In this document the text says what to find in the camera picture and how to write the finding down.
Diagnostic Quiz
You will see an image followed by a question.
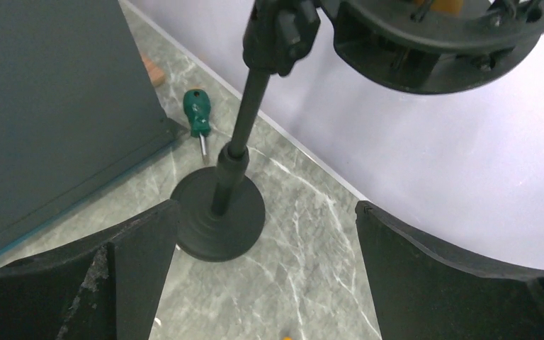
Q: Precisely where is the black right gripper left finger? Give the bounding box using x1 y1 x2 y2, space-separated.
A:
0 200 181 339

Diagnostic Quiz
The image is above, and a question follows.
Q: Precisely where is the orange wooden block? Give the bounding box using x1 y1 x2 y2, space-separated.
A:
141 54 166 87

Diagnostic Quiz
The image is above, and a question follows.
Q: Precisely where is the dark grey upright panel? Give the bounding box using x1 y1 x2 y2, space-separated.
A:
0 1 181 252

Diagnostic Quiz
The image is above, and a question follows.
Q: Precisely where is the green handle screwdriver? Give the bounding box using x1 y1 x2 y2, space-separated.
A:
183 89 211 166

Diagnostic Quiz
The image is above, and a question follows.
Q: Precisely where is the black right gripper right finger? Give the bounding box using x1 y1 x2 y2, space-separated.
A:
355 200 544 339

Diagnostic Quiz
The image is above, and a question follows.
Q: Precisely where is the black stand with shock mount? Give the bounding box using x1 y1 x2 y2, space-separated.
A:
171 1 544 262

